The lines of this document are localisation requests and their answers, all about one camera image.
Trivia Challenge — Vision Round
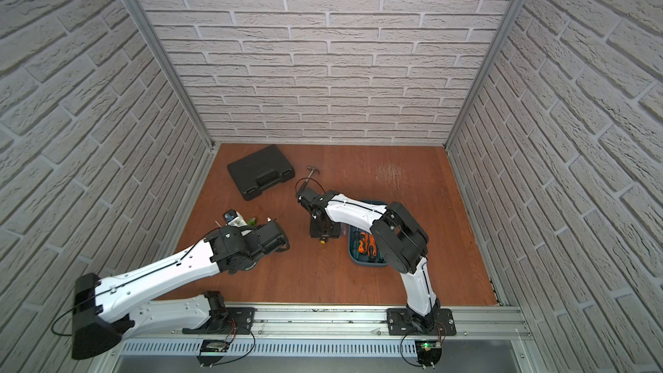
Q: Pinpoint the teal storage tray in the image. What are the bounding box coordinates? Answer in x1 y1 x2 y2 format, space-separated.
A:
347 226 388 268

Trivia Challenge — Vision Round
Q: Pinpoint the small orange black screwdriver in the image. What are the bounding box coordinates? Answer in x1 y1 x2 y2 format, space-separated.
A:
357 232 369 255

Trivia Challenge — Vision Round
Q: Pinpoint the large orange black screwdriver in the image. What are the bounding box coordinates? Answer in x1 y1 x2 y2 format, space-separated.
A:
366 232 377 262

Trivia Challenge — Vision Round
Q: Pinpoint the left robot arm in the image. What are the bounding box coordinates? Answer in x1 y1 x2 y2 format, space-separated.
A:
71 219 290 360

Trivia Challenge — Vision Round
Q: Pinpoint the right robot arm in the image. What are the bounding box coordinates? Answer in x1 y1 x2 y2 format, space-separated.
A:
296 185 440 334

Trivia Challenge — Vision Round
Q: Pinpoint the small claw hammer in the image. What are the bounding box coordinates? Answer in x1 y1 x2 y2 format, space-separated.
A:
300 165 319 189

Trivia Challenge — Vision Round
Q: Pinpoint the black plastic tool case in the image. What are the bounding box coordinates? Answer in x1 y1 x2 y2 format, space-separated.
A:
227 145 295 201

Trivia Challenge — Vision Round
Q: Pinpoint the left controller board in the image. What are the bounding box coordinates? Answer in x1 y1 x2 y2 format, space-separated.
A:
197 339 231 367

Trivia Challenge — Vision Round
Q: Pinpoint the controller board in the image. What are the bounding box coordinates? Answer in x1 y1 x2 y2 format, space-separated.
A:
414 340 442 369
197 339 231 367

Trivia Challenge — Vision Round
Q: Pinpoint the right controller board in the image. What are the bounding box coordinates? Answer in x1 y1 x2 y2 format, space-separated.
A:
414 340 442 369

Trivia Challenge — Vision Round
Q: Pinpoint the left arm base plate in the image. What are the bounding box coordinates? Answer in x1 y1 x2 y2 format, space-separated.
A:
182 307 257 335

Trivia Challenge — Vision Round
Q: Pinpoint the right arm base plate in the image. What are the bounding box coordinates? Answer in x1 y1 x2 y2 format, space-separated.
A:
386 307 457 336

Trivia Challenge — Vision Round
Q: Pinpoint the aluminium front rail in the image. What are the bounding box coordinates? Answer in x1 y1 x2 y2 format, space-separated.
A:
123 297 533 341

